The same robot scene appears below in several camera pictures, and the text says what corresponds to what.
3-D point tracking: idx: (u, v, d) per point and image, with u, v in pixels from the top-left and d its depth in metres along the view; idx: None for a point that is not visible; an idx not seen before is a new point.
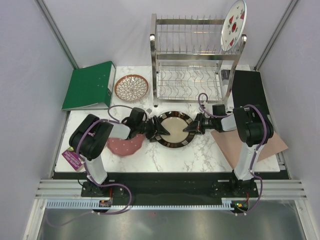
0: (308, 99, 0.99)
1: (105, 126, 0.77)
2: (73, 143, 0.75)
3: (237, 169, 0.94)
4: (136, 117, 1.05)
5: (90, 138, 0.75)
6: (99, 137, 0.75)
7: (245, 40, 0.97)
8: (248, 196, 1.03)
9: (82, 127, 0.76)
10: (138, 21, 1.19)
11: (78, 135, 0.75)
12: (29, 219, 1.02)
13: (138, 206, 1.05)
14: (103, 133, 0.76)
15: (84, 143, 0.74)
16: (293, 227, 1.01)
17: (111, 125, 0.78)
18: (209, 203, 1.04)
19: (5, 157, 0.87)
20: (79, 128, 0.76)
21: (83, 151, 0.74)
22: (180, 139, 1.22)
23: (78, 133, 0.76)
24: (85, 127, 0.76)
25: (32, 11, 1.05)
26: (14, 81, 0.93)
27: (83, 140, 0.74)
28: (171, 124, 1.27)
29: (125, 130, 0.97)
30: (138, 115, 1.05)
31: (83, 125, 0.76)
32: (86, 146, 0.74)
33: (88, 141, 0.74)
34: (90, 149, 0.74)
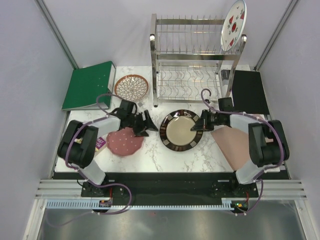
0: (308, 98, 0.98)
1: (91, 130, 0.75)
2: (61, 155, 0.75)
3: (239, 172, 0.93)
4: (127, 107, 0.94)
5: (77, 146, 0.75)
6: (86, 142, 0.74)
7: (245, 40, 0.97)
8: (248, 196, 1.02)
9: (67, 136, 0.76)
10: (137, 20, 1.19)
11: (65, 145, 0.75)
12: (29, 219, 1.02)
13: (138, 206, 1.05)
14: (89, 139, 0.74)
15: (72, 152, 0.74)
16: (293, 227, 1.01)
17: (97, 129, 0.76)
18: (208, 203, 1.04)
19: (5, 157, 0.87)
20: (65, 138, 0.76)
21: (73, 160, 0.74)
22: (188, 140, 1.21)
23: (65, 144, 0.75)
24: (71, 136, 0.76)
25: (32, 11, 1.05)
26: (14, 81, 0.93)
27: (71, 149, 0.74)
28: (175, 125, 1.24)
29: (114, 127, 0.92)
30: (128, 104, 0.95)
31: (68, 135, 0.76)
32: (75, 155, 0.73)
33: (76, 149, 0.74)
34: (80, 157, 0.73)
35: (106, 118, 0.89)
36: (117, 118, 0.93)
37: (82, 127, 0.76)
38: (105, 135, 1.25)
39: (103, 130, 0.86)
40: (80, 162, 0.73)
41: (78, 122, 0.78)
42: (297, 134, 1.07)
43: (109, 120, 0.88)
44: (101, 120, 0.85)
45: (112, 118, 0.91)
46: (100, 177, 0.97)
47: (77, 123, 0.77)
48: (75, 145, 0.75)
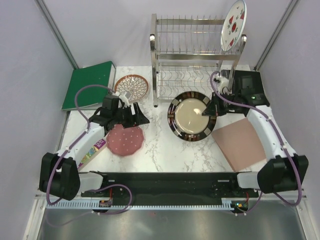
0: (308, 98, 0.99)
1: (67, 164, 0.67)
2: (45, 191, 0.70)
3: (241, 178, 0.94)
4: (111, 106, 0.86)
5: (57, 180, 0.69)
6: (64, 178, 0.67)
7: (245, 40, 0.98)
8: (248, 196, 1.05)
9: (44, 173, 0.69)
10: (137, 20, 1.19)
11: (45, 182, 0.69)
12: (29, 219, 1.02)
13: (138, 206, 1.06)
14: (67, 174, 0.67)
15: (54, 187, 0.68)
16: (293, 227, 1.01)
17: (74, 161, 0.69)
18: (209, 203, 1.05)
19: (5, 157, 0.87)
20: (42, 174, 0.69)
21: (57, 194, 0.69)
22: (200, 128, 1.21)
23: (45, 180, 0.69)
24: (48, 171, 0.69)
25: (32, 11, 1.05)
26: (14, 81, 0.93)
27: (52, 185, 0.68)
28: (184, 113, 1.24)
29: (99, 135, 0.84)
30: (112, 102, 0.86)
31: (44, 173, 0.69)
32: (58, 190, 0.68)
33: (57, 185, 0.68)
34: (64, 192, 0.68)
35: (85, 133, 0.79)
36: (99, 126, 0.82)
37: (58, 160, 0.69)
38: (104, 136, 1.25)
39: (85, 150, 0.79)
40: (65, 196, 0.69)
41: (52, 155, 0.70)
42: (297, 134, 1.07)
43: (90, 135, 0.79)
44: (78, 141, 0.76)
45: (93, 129, 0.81)
46: (96, 183, 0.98)
47: (52, 156, 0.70)
48: (55, 179, 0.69)
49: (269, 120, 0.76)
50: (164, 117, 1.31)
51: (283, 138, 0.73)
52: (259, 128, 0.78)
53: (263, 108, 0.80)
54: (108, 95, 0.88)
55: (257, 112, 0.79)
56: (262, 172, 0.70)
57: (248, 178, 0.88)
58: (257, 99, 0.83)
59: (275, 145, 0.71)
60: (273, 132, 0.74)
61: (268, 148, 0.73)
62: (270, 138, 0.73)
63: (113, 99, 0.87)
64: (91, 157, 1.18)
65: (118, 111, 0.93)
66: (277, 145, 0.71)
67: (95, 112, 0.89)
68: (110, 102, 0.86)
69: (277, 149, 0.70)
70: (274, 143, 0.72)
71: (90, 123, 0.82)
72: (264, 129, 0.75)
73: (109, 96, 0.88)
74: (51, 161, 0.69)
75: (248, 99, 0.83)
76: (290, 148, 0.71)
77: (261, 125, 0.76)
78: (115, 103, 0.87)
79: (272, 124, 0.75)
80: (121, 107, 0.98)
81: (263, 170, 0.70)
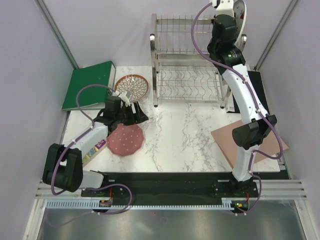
0: (308, 98, 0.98)
1: (73, 154, 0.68)
2: (48, 182, 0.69)
3: (235, 170, 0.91)
4: (113, 108, 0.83)
5: (61, 171, 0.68)
6: (70, 168, 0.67)
7: (245, 40, 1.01)
8: (248, 196, 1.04)
9: (49, 164, 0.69)
10: (138, 20, 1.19)
11: (49, 173, 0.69)
12: (29, 219, 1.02)
13: (138, 206, 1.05)
14: (73, 165, 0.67)
15: (58, 178, 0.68)
16: (293, 227, 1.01)
17: (80, 153, 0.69)
18: (208, 203, 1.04)
19: (5, 157, 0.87)
20: (47, 165, 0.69)
21: (61, 186, 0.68)
22: None
23: (49, 171, 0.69)
24: (53, 162, 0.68)
25: (32, 10, 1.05)
26: (14, 81, 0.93)
27: (56, 176, 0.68)
28: None
29: (101, 134, 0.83)
30: (114, 104, 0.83)
31: (49, 164, 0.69)
32: (62, 181, 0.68)
33: (61, 176, 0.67)
34: (68, 184, 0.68)
35: (90, 129, 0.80)
36: (103, 126, 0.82)
37: (64, 151, 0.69)
38: None
39: (88, 146, 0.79)
40: (69, 187, 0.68)
41: (59, 146, 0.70)
42: (298, 134, 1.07)
43: (94, 133, 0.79)
44: (82, 136, 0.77)
45: (98, 128, 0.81)
46: (96, 182, 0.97)
47: (58, 147, 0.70)
48: (60, 171, 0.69)
49: (246, 83, 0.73)
50: (164, 117, 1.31)
51: (258, 100, 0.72)
52: (236, 90, 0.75)
53: (239, 68, 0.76)
54: (110, 97, 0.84)
55: (234, 74, 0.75)
56: (237, 132, 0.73)
57: (238, 159, 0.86)
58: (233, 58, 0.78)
59: (251, 108, 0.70)
60: (249, 94, 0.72)
61: (244, 111, 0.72)
62: (247, 102, 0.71)
63: (116, 100, 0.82)
64: (91, 157, 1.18)
65: (120, 111, 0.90)
66: (252, 108, 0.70)
67: (98, 114, 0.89)
68: (112, 104, 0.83)
69: (252, 112, 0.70)
70: (249, 106, 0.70)
71: (94, 123, 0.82)
72: (241, 92, 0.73)
73: (110, 97, 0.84)
74: (57, 152, 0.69)
75: (226, 59, 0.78)
76: (263, 110, 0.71)
77: (238, 88, 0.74)
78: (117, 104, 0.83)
79: (248, 87, 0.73)
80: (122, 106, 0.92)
81: (238, 130, 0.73)
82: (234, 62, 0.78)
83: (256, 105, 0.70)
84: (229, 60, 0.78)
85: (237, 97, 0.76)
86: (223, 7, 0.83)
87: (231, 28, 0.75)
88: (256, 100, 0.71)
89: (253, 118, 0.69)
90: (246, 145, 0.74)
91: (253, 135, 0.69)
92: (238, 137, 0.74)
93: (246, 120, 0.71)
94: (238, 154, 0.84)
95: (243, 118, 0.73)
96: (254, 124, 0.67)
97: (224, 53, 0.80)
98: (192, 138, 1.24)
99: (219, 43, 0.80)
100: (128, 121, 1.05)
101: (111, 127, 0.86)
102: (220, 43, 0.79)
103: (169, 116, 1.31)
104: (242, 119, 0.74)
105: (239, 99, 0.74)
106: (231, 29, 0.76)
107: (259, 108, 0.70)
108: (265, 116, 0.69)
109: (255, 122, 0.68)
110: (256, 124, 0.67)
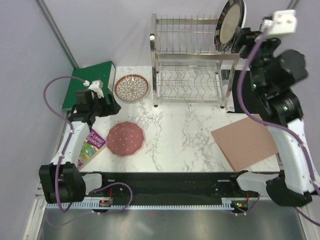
0: (308, 99, 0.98)
1: (68, 169, 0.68)
2: (53, 201, 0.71)
3: (243, 184, 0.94)
4: (86, 100, 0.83)
5: (63, 187, 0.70)
6: (71, 183, 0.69)
7: None
8: (248, 196, 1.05)
9: (46, 186, 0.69)
10: (137, 20, 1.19)
11: (52, 193, 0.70)
12: (29, 219, 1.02)
13: (138, 206, 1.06)
14: (72, 180, 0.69)
15: (63, 194, 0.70)
16: (294, 227, 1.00)
17: (74, 164, 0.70)
18: (208, 203, 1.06)
19: (5, 157, 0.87)
20: (46, 187, 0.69)
21: (67, 200, 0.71)
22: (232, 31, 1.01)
23: (50, 192, 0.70)
24: (50, 182, 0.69)
25: (32, 11, 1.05)
26: (14, 81, 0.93)
27: (60, 193, 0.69)
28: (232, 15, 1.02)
29: (83, 134, 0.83)
30: (86, 96, 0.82)
31: (47, 185, 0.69)
32: (68, 196, 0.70)
33: (65, 191, 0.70)
34: (74, 196, 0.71)
35: (72, 134, 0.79)
36: (81, 123, 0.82)
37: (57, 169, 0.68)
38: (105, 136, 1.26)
39: (77, 150, 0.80)
40: (76, 198, 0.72)
41: (48, 166, 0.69)
42: None
43: (77, 136, 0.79)
44: (68, 145, 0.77)
45: (78, 128, 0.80)
46: (96, 182, 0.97)
47: (48, 168, 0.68)
48: (62, 187, 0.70)
49: (302, 146, 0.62)
50: (164, 117, 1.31)
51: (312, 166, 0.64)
52: (286, 152, 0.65)
53: (294, 126, 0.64)
54: (79, 90, 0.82)
55: (288, 134, 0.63)
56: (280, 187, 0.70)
57: (251, 182, 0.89)
58: (288, 109, 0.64)
59: (305, 178, 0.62)
60: (305, 162, 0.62)
61: (294, 179, 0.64)
62: (302, 172, 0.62)
63: (86, 91, 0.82)
64: (91, 156, 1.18)
65: (93, 103, 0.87)
66: (306, 178, 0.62)
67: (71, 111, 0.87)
68: (83, 97, 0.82)
69: (305, 184, 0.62)
70: (303, 176, 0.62)
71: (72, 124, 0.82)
72: (296, 158, 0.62)
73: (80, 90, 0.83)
74: (49, 172, 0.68)
75: (280, 113, 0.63)
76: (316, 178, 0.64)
77: (292, 153, 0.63)
78: (88, 96, 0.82)
79: (304, 152, 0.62)
80: (95, 98, 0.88)
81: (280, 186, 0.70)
82: (288, 116, 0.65)
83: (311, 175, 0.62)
84: (283, 115, 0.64)
85: (286, 157, 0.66)
86: (281, 29, 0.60)
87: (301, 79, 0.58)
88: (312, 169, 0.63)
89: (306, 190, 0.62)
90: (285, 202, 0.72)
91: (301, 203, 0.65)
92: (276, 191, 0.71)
93: (295, 188, 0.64)
94: (254, 179, 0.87)
95: (290, 183, 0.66)
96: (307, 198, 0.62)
97: (277, 102, 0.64)
98: (192, 138, 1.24)
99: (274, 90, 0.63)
100: (103, 113, 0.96)
101: (90, 119, 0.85)
102: (277, 91, 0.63)
103: (169, 116, 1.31)
104: (288, 184, 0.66)
105: (290, 164, 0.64)
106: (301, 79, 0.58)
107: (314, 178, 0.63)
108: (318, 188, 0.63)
109: (309, 197, 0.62)
110: (310, 197, 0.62)
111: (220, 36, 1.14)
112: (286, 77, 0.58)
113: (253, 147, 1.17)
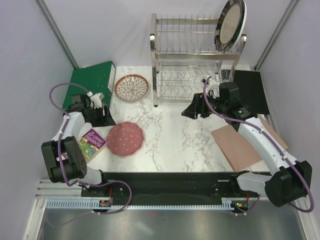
0: (308, 98, 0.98)
1: (69, 141, 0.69)
2: (58, 179, 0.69)
3: (243, 183, 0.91)
4: (81, 99, 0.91)
5: (66, 162, 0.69)
6: (74, 154, 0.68)
7: (245, 40, 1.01)
8: (248, 196, 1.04)
9: (50, 161, 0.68)
10: (138, 20, 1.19)
11: (56, 169, 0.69)
12: (29, 219, 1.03)
13: (138, 205, 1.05)
14: (74, 150, 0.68)
15: (67, 169, 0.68)
16: (294, 227, 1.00)
17: (74, 137, 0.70)
18: (208, 203, 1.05)
19: (5, 156, 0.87)
20: (49, 163, 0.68)
21: (73, 175, 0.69)
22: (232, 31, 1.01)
23: (53, 168, 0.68)
24: (53, 157, 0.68)
25: (32, 11, 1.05)
26: (14, 81, 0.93)
27: (64, 168, 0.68)
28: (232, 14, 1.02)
29: (80, 121, 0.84)
30: (81, 97, 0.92)
31: (50, 161, 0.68)
32: (71, 170, 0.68)
33: (69, 165, 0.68)
34: (78, 169, 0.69)
35: (69, 120, 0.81)
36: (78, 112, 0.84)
37: (58, 143, 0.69)
38: (105, 136, 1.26)
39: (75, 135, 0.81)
40: (81, 172, 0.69)
41: (50, 142, 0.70)
42: (298, 134, 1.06)
43: (74, 121, 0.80)
44: (66, 127, 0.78)
45: (74, 116, 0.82)
46: (96, 179, 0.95)
47: (50, 143, 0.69)
48: (65, 162, 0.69)
49: (262, 132, 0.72)
50: (164, 117, 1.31)
51: (281, 147, 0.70)
52: (253, 140, 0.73)
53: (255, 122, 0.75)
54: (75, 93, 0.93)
55: (247, 126, 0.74)
56: (269, 187, 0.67)
57: (251, 182, 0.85)
58: (244, 113, 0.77)
59: (276, 156, 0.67)
60: (270, 143, 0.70)
61: (270, 161, 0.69)
62: (269, 151, 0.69)
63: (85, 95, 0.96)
64: (91, 156, 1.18)
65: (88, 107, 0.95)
66: (277, 156, 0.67)
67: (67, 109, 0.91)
68: (80, 97, 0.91)
69: (278, 161, 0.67)
70: (273, 155, 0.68)
71: (69, 113, 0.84)
72: (261, 142, 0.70)
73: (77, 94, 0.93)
74: (51, 147, 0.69)
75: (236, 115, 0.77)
76: (291, 157, 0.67)
77: (256, 139, 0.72)
78: (83, 97, 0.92)
79: (266, 135, 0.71)
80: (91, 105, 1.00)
81: (270, 185, 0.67)
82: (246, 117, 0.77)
83: (280, 152, 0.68)
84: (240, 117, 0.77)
85: (258, 149, 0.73)
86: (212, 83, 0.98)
87: (236, 90, 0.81)
88: (279, 147, 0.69)
89: (281, 166, 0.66)
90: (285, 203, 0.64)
91: (288, 186, 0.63)
92: (272, 193, 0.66)
93: (274, 170, 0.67)
94: (253, 179, 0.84)
95: (270, 168, 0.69)
96: (283, 171, 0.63)
97: (234, 111, 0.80)
98: (192, 138, 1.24)
99: (227, 103, 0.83)
100: (96, 123, 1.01)
101: (84, 112, 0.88)
102: (229, 105, 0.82)
103: (169, 116, 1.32)
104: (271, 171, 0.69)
105: (260, 150, 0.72)
106: (236, 91, 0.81)
107: (285, 154, 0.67)
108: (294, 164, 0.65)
109: (285, 170, 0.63)
110: (286, 172, 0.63)
111: (219, 36, 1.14)
112: (226, 93, 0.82)
113: (252, 149, 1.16)
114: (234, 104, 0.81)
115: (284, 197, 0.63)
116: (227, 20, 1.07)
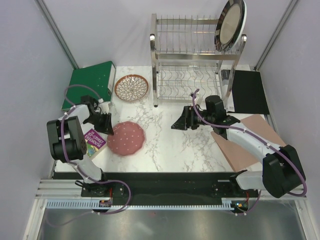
0: (308, 99, 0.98)
1: (71, 120, 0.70)
2: (59, 156, 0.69)
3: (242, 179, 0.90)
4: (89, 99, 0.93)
5: (68, 140, 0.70)
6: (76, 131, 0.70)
7: (245, 40, 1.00)
8: (248, 196, 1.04)
9: (53, 137, 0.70)
10: (137, 20, 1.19)
11: (57, 145, 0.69)
12: (29, 219, 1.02)
13: (138, 206, 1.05)
14: (76, 128, 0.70)
15: (68, 146, 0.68)
16: (294, 227, 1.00)
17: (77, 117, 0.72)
18: (208, 203, 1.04)
19: (5, 156, 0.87)
20: (52, 138, 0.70)
21: (73, 153, 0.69)
22: (232, 31, 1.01)
23: (55, 144, 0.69)
24: (56, 134, 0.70)
25: (32, 10, 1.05)
26: (14, 81, 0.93)
27: (65, 145, 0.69)
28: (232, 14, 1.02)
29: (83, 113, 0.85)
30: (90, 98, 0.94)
31: (54, 137, 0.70)
32: (72, 148, 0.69)
33: (71, 142, 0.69)
34: (79, 147, 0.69)
35: (74, 108, 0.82)
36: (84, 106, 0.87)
37: (62, 122, 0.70)
38: (105, 136, 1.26)
39: None
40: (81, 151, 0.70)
41: (54, 120, 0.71)
42: (298, 134, 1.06)
43: (79, 110, 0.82)
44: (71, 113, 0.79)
45: (80, 107, 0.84)
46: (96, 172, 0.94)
47: (54, 121, 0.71)
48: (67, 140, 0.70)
49: (246, 130, 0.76)
50: (164, 117, 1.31)
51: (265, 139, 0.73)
52: (241, 140, 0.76)
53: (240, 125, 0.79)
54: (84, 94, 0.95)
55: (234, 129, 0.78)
56: (265, 179, 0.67)
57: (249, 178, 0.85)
58: (228, 120, 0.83)
59: (261, 146, 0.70)
60: (254, 137, 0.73)
61: (257, 153, 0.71)
62: (254, 143, 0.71)
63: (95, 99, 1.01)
64: (91, 157, 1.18)
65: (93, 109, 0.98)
66: (262, 146, 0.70)
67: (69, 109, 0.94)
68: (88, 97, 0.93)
69: (264, 150, 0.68)
70: (258, 146, 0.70)
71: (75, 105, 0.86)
72: (246, 139, 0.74)
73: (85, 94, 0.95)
74: (55, 125, 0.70)
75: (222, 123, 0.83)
76: (275, 144, 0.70)
77: (241, 137, 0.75)
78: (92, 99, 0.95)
79: (250, 133, 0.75)
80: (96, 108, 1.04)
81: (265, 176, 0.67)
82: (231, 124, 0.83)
83: (264, 142, 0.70)
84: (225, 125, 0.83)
85: (246, 146, 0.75)
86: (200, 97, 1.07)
87: (220, 102, 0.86)
88: (263, 139, 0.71)
89: (267, 153, 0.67)
90: (284, 191, 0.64)
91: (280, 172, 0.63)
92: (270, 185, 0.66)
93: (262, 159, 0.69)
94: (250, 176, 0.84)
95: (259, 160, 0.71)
96: (270, 157, 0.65)
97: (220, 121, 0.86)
98: (192, 138, 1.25)
99: (213, 114, 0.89)
100: (98, 127, 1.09)
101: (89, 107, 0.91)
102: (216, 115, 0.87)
103: (169, 116, 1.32)
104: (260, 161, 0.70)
105: (247, 145, 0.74)
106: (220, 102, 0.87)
107: (268, 143, 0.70)
108: (279, 149, 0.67)
109: (271, 155, 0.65)
110: (273, 157, 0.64)
111: (220, 36, 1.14)
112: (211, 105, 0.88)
113: None
114: (220, 115, 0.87)
115: (280, 183, 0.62)
116: (227, 20, 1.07)
